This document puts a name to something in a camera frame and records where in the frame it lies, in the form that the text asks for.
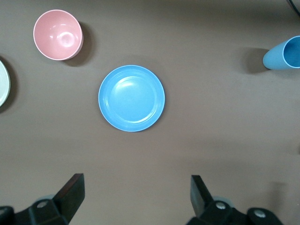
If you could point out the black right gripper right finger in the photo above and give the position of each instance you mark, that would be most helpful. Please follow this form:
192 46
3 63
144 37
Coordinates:
201 199

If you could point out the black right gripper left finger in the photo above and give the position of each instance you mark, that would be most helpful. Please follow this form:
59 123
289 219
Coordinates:
70 197

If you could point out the blue plate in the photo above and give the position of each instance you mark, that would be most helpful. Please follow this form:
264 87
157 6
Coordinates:
131 98

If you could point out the brown table cloth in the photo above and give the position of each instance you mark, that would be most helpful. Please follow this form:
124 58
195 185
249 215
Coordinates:
187 152

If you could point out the beige plate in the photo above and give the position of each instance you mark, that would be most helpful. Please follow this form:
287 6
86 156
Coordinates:
3 84

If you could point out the blue cup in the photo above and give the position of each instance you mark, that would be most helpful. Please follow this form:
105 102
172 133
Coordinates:
274 58

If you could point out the pink bowl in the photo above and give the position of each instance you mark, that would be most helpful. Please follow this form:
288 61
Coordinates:
58 35

